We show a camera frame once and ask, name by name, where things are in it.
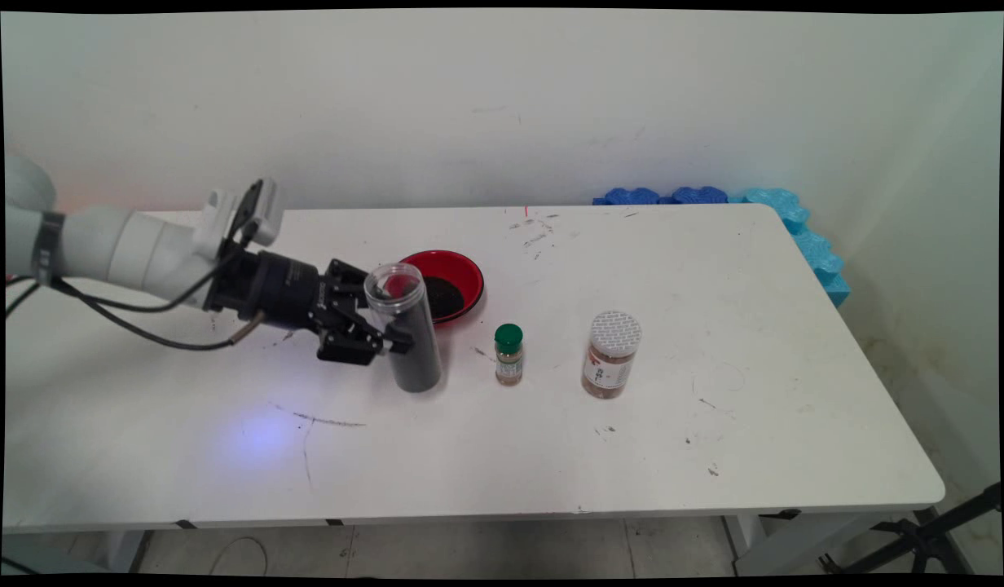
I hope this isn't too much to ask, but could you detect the red bowl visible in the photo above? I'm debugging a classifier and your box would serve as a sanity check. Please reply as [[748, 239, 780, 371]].
[[398, 249, 485, 325]]

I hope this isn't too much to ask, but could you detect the clear jar of black seeds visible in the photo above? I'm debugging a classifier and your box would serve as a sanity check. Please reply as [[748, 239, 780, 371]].
[[363, 262, 444, 395]]

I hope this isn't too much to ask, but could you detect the black tripod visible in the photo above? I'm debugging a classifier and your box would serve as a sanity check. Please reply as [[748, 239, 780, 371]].
[[820, 483, 1002, 576]]

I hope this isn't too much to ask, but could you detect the black seeds pile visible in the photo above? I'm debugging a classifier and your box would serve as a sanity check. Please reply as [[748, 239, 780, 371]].
[[421, 276, 467, 320]]

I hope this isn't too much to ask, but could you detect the green-capped spice bottle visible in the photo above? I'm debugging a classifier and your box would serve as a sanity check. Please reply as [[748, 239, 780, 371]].
[[494, 323, 525, 387]]

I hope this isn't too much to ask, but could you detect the grey floor cable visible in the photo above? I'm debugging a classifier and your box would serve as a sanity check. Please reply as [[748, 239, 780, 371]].
[[209, 536, 268, 576]]

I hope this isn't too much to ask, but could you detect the black cable with metal plug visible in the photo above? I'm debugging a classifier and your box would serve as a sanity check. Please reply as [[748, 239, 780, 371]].
[[5, 281, 266, 351]]

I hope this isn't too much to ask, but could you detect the white table leg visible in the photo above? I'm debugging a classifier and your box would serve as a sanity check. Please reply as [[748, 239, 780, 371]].
[[724, 512, 878, 576], [107, 530, 154, 573]]

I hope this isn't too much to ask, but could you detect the thin black cable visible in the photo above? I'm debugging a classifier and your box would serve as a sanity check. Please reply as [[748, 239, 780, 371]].
[[5, 232, 254, 315]]

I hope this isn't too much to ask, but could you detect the black velcro strap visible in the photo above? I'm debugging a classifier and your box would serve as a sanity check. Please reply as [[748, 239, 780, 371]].
[[31, 210, 67, 286]]

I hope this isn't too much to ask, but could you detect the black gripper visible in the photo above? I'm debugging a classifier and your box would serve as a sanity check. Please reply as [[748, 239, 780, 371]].
[[205, 249, 416, 366]]

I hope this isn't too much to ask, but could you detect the light blue foam mat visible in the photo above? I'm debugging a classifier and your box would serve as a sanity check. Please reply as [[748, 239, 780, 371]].
[[729, 188, 852, 309]]

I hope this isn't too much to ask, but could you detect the white-lidded peanut jar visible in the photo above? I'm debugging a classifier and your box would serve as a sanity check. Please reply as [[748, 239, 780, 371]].
[[581, 310, 643, 400]]

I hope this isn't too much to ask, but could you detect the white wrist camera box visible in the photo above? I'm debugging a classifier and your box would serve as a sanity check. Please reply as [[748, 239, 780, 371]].
[[192, 178, 284, 260]]

